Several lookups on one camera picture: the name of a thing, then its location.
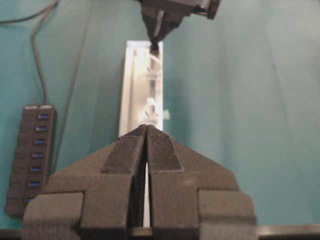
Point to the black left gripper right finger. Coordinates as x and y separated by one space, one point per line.
192 197

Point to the silver aluminium rail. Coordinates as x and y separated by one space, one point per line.
141 106

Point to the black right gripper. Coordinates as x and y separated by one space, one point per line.
163 16

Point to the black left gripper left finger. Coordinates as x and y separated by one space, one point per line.
96 198

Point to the black USB hub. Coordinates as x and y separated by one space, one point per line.
33 157

